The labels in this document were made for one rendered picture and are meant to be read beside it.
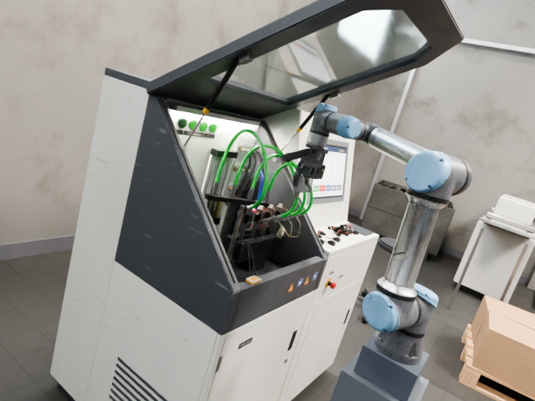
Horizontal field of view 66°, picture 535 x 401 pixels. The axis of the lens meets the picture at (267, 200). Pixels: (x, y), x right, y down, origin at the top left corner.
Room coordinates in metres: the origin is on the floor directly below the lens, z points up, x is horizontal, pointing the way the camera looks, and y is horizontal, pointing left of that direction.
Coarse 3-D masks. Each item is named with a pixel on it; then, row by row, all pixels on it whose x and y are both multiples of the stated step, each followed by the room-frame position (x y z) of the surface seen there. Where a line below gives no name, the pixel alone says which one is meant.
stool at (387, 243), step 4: (380, 240) 3.54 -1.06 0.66; (384, 240) 3.52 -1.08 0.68; (388, 240) 3.56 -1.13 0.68; (392, 240) 3.61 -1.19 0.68; (380, 244) 3.47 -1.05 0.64; (384, 244) 3.44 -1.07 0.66; (388, 244) 3.42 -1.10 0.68; (392, 244) 3.47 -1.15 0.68; (384, 248) 3.43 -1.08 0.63; (388, 248) 3.39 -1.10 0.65; (392, 248) 3.38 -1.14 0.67; (368, 288) 3.81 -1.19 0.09; (364, 292) 3.80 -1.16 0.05; (368, 292) 3.72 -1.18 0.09; (360, 296) 3.56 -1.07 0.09; (364, 296) 3.80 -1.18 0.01; (360, 300) 3.53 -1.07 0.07; (364, 316) 3.26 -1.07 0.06; (364, 320) 3.23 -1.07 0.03
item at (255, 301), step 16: (272, 272) 1.45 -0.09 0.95; (288, 272) 1.49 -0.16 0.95; (304, 272) 1.62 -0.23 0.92; (240, 288) 1.24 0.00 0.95; (256, 288) 1.31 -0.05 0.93; (272, 288) 1.41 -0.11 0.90; (288, 288) 1.53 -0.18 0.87; (304, 288) 1.66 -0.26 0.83; (240, 304) 1.25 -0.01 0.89; (256, 304) 1.34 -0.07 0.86; (272, 304) 1.45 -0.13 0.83; (240, 320) 1.28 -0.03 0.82
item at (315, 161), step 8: (312, 152) 1.54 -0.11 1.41; (320, 152) 1.50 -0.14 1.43; (328, 152) 1.53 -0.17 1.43; (304, 160) 1.52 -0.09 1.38; (312, 160) 1.52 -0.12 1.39; (320, 160) 1.50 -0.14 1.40; (304, 168) 1.52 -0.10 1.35; (312, 168) 1.50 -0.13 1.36; (320, 168) 1.51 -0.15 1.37; (312, 176) 1.49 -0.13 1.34; (320, 176) 1.52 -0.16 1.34
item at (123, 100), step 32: (128, 96) 1.55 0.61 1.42; (96, 128) 1.63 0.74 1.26; (128, 128) 1.54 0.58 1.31; (96, 160) 1.61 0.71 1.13; (128, 160) 1.52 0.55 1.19; (96, 192) 1.59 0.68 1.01; (128, 192) 1.50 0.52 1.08; (96, 224) 1.57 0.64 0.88; (96, 256) 1.55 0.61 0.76; (96, 288) 1.53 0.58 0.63; (64, 320) 1.62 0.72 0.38; (96, 320) 1.51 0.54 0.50; (64, 352) 1.60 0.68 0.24; (64, 384) 1.58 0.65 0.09
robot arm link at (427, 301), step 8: (416, 288) 1.20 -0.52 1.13; (424, 288) 1.25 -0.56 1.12; (416, 296) 1.18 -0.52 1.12; (424, 296) 1.18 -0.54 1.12; (432, 296) 1.19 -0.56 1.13; (424, 304) 1.18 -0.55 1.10; (432, 304) 1.18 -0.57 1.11; (424, 312) 1.17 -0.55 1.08; (432, 312) 1.19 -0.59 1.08; (424, 320) 1.18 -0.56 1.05; (408, 328) 1.18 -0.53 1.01; (416, 328) 1.18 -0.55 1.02; (424, 328) 1.19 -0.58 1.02
